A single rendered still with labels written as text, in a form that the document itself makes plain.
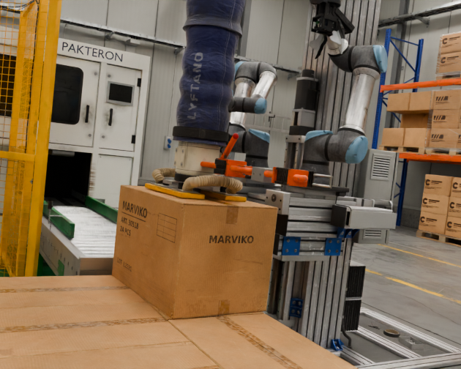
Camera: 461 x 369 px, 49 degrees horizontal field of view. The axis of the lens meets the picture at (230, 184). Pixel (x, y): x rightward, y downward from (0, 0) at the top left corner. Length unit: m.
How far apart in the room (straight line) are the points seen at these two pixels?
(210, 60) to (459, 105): 8.40
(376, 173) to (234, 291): 1.05
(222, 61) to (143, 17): 9.98
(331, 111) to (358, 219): 0.56
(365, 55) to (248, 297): 1.13
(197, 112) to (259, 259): 0.61
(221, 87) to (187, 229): 0.59
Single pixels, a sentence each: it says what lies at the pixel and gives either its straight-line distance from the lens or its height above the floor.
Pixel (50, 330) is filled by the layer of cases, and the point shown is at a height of 0.54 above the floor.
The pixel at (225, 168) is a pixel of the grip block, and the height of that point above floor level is 1.07.
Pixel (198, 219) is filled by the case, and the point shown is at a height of 0.89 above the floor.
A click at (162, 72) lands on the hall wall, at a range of 11.93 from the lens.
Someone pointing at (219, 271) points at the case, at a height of 0.70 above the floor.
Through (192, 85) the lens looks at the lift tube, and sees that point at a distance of 1.99.
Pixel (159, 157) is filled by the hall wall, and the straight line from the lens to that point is 11.85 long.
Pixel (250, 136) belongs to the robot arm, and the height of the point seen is 1.23.
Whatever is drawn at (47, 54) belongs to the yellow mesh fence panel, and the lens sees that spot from 3.05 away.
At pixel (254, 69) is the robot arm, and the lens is 2.82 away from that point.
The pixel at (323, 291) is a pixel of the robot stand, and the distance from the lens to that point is 2.57.
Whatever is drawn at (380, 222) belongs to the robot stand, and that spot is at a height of 0.90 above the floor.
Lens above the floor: 1.11
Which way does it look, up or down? 3 degrees down
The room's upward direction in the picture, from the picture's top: 6 degrees clockwise
